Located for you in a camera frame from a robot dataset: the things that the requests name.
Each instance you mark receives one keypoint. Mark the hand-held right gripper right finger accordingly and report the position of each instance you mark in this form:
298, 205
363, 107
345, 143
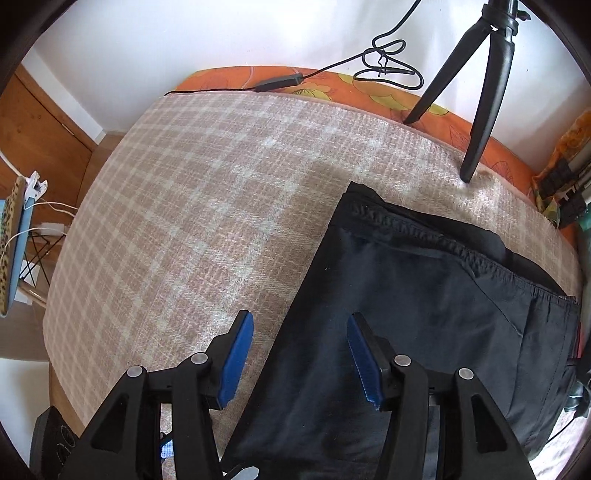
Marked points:
364, 364

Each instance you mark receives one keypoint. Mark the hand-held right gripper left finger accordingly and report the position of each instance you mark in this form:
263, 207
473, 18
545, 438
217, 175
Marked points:
238, 360

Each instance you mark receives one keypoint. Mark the white clip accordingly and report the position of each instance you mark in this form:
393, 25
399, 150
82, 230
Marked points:
33, 184

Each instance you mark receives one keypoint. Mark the wooden door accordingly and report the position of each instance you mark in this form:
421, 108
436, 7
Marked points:
41, 134

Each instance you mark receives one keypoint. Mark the black tripod stand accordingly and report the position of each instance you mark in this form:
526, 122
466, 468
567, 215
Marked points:
485, 101

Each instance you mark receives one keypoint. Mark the beige plaid blanket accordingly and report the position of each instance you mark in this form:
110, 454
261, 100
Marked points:
184, 207

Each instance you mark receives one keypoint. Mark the white power strip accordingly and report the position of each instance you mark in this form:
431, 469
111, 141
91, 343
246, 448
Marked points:
54, 229

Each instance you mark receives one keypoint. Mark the light blue board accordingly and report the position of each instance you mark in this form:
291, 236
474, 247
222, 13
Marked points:
23, 240

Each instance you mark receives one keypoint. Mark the orange bed sheet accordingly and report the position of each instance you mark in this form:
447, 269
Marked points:
332, 87

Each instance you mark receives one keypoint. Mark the orange patterned cloth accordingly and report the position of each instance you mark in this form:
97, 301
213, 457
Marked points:
570, 138

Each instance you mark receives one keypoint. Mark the leopard print board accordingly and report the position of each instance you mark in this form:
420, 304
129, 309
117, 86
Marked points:
9, 240

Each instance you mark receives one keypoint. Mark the black pants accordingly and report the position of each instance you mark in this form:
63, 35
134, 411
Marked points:
415, 286

